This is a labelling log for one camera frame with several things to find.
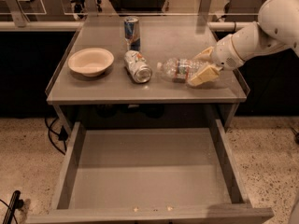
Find black floor cables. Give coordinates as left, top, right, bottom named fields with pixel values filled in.
left=44, top=117, right=70, bottom=156

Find lying silver soda can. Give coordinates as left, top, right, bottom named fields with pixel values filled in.
left=124, top=50, right=152, bottom=84

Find clear plastic water bottle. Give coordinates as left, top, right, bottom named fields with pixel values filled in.
left=157, top=58, right=207, bottom=83

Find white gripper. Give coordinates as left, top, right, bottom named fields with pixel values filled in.
left=188, top=35, right=244, bottom=87

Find white horizontal rail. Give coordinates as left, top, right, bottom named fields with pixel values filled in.
left=0, top=21, right=249, bottom=32

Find white paper bowl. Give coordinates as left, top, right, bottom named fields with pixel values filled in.
left=67, top=48, right=114, bottom=77

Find upright blue silver can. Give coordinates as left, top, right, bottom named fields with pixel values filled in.
left=124, top=16, right=140, bottom=51

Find clear acrylic barrier panel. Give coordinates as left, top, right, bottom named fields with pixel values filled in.
left=0, top=0, right=299, bottom=28

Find black stand bottom left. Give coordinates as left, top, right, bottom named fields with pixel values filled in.
left=1, top=190, right=24, bottom=224

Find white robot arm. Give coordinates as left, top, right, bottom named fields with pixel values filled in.
left=187, top=0, right=299, bottom=87

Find grey counter cabinet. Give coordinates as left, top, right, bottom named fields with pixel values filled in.
left=45, top=15, right=250, bottom=133

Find open grey top drawer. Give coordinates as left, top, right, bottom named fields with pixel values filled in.
left=28, top=119, right=273, bottom=224

